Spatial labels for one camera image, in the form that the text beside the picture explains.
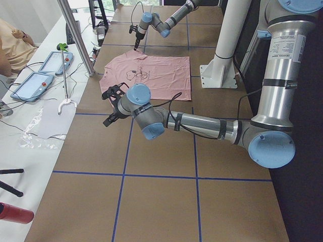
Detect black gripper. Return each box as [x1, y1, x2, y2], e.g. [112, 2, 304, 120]
[134, 33, 144, 50]
[103, 109, 126, 126]

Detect clear plastic bag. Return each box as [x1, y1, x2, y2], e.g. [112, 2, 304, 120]
[18, 102, 76, 150]

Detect black keyboard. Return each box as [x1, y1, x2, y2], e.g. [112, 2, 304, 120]
[66, 20, 81, 45]

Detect near blue teach pendant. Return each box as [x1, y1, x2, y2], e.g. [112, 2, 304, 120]
[10, 72, 54, 102]

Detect reacher grabber stick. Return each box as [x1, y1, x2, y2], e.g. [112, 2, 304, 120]
[57, 43, 77, 115]

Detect pink Snoopy t-shirt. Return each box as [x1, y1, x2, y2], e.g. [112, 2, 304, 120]
[99, 50, 191, 101]

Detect red cylinder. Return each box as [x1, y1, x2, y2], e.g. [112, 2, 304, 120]
[1, 203, 34, 224]

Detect aluminium frame post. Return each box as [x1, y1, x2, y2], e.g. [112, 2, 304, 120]
[57, 0, 95, 77]

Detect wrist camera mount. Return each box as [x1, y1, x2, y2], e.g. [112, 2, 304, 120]
[101, 82, 129, 106]
[129, 25, 138, 34]

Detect blue teach pendant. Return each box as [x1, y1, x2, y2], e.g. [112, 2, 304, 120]
[38, 51, 74, 76]
[10, 72, 54, 102]

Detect white camera pole with base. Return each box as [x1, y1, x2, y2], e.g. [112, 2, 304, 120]
[200, 1, 242, 89]

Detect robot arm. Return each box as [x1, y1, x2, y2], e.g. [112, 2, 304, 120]
[102, 1, 322, 168]
[129, 0, 202, 50]

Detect person in beige shirt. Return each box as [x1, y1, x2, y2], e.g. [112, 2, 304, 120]
[1, 19, 38, 77]

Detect far blue teach pendant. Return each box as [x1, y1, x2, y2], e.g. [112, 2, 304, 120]
[38, 51, 74, 76]

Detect black tripod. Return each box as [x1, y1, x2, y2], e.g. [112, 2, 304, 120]
[0, 168, 24, 197]

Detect black power adapter box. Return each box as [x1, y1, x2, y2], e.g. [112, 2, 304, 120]
[95, 26, 107, 46]

